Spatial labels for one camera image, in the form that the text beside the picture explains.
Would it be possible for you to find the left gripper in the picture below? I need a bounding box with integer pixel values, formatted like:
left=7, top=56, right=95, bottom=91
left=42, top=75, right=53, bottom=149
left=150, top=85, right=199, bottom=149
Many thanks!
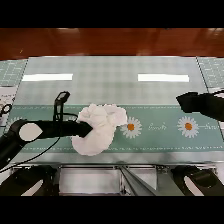
left=68, top=120, right=95, bottom=138

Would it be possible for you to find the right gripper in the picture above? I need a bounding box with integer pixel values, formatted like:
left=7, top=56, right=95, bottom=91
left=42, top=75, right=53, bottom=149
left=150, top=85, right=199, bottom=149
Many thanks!
left=175, top=91, right=202, bottom=114

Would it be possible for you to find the white garment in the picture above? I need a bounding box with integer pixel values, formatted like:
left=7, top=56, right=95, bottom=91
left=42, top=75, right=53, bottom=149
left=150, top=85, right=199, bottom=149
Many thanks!
left=70, top=103, right=129, bottom=157

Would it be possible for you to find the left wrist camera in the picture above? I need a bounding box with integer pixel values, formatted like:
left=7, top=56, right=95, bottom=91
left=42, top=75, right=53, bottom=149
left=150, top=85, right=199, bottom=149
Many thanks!
left=52, top=90, right=72, bottom=123

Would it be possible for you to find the black cable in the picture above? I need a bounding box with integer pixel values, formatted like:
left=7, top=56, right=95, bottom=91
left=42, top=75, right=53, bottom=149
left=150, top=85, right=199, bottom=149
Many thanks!
left=0, top=111, right=80, bottom=174

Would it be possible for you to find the silver frame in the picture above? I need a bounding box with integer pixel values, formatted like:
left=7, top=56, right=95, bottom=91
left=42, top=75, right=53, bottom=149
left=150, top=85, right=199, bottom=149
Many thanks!
left=0, top=162, right=224, bottom=197

